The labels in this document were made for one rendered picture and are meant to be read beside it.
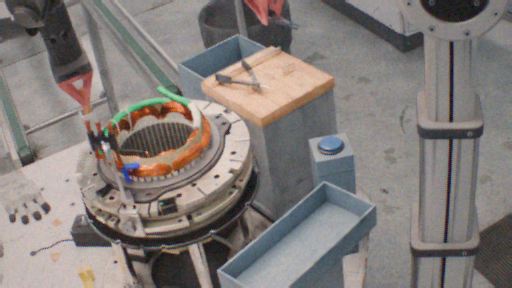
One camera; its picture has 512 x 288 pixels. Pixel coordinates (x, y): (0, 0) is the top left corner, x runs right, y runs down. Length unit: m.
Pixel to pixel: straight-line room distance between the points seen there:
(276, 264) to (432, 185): 0.29
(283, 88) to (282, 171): 0.17
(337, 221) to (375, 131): 1.93
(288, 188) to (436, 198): 0.40
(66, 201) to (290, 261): 0.79
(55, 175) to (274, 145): 0.68
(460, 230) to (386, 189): 1.55
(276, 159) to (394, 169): 1.49
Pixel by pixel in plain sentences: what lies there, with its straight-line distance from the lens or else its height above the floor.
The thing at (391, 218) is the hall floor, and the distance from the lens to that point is 2.64.
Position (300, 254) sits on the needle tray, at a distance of 1.10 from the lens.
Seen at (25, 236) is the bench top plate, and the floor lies 0.78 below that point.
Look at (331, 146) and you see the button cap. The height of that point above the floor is 1.04.
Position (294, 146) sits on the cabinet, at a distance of 1.43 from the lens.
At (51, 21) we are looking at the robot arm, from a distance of 1.13.
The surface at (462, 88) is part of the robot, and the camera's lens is 1.06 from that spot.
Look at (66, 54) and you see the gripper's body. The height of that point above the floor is 1.32.
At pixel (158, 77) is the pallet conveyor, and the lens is 2.15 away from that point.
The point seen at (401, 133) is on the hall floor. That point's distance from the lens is 3.05.
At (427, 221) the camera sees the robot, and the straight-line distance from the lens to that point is 1.21.
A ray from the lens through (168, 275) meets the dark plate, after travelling 1.46.
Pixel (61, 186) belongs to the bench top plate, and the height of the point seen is 0.78.
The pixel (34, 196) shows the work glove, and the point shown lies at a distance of 1.76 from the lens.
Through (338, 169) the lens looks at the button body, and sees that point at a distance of 1.28.
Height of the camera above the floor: 1.81
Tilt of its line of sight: 36 degrees down
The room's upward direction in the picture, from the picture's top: 10 degrees counter-clockwise
